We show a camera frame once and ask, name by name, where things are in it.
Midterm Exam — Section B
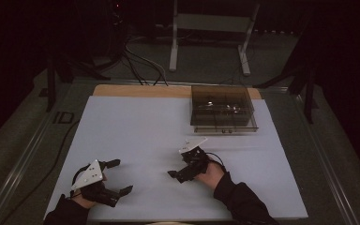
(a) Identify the person's right hand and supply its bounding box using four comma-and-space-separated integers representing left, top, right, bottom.
196, 161, 227, 190

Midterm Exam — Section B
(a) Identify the white floor cable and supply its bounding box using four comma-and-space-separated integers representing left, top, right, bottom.
125, 45, 170, 87

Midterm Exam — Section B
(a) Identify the black equipment rack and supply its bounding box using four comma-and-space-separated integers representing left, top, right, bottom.
74, 0, 129, 64

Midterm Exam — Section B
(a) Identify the person's left hand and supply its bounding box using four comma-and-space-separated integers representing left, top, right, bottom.
74, 189, 100, 209

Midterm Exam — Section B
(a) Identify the white power strip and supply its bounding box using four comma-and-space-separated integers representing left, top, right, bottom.
252, 28, 296, 36

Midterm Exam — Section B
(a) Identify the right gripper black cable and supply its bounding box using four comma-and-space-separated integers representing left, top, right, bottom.
205, 151, 228, 173

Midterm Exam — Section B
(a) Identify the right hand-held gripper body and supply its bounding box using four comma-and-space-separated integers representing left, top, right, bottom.
178, 136, 211, 183

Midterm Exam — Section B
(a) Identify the long black cable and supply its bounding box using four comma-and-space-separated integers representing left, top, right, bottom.
0, 120, 81, 225

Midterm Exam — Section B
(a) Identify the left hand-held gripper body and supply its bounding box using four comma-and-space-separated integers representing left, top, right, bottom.
70, 158, 121, 208

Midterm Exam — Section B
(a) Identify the black stand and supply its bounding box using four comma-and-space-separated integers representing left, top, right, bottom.
45, 52, 112, 113
252, 62, 320, 125

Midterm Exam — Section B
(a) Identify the black floor cable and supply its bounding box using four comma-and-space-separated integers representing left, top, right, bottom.
121, 50, 148, 86

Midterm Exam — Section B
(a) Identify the tinted clear drawer box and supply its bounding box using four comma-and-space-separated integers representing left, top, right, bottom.
189, 84, 256, 128

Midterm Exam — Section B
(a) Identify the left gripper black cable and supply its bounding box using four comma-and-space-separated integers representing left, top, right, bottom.
70, 163, 91, 200

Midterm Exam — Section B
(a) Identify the white table sheet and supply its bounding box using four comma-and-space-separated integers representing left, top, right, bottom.
45, 95, 309, 221

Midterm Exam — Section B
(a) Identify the white metal stand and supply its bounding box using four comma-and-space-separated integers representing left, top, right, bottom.
168, 0, 261, 77

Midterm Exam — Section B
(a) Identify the light wooden board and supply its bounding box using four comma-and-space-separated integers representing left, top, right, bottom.
92, 83, 263, 100

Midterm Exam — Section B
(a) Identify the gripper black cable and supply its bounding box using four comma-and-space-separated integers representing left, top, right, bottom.
205, 151, 228, 173
70, 163, 91, 200

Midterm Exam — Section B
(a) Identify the aluminium frame rail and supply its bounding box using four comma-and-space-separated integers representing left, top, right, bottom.
293, 93, 360, 225
71, 78, 290, 92
0, 102, 64, 225

